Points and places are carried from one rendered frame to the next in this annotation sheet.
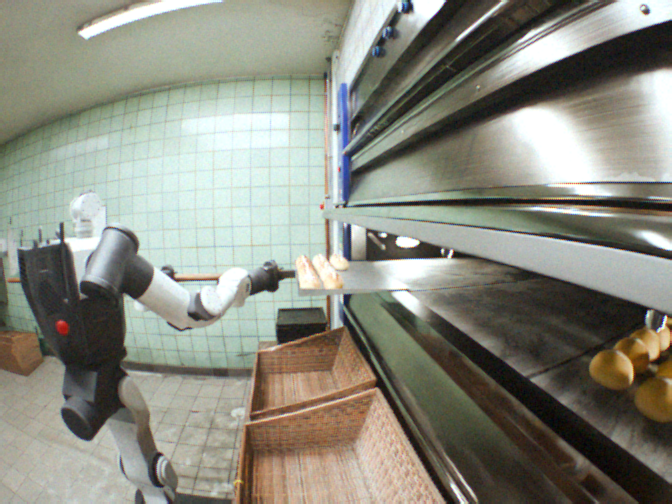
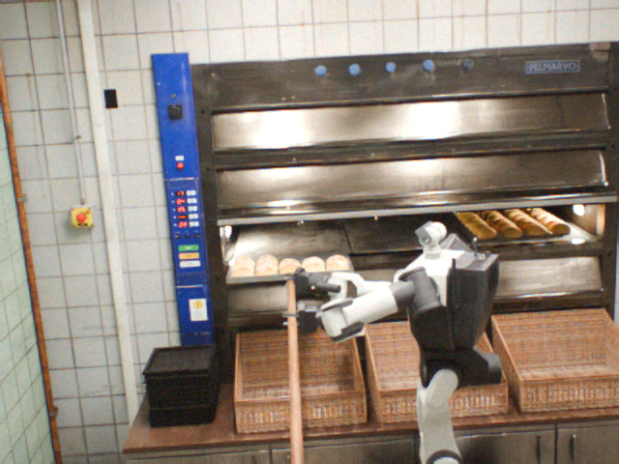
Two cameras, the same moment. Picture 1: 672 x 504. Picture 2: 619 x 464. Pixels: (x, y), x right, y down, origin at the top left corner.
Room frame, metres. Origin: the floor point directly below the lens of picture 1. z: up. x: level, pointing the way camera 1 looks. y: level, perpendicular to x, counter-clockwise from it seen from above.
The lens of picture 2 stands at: (0.69, 3.14, 2.10)
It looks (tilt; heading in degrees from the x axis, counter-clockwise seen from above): 13 degrees down; 276
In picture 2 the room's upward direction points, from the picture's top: 3 degrees counter-clockwise
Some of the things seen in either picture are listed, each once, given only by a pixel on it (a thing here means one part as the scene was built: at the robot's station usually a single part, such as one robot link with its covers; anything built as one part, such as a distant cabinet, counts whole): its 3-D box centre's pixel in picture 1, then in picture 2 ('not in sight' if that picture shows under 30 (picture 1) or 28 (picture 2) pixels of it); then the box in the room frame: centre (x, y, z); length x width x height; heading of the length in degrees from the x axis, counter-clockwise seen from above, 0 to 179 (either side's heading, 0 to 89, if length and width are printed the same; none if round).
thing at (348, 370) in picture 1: (306, 378); (298, 375); (1.18, 0.14, 0.72); 0.56 x 0.49 x 0.28; 10
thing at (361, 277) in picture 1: (340, 271); (289, 264); (1.20, -0.02, 1.19); 0.55 x 0.36 x 0.03; 9
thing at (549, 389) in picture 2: not in sight; (564, 357); (-0.02, -0.04, 0.72); 0.56 x 0.49 x 0.28; 8
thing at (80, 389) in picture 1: (95, 389); (459, 363); (0.50, 0.65, 1.00); 0.28 x 0.13 x 0.18; 8
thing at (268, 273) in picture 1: (262, 278); (309, 283); (1.08, 0.27, 1.19); 0.12 x 0.10 x 0.13; 154
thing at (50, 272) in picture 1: (72, 292); (450, 295); (0.53, 0.68, 1.27); 0.34 x 0.30 x 0.36; 69
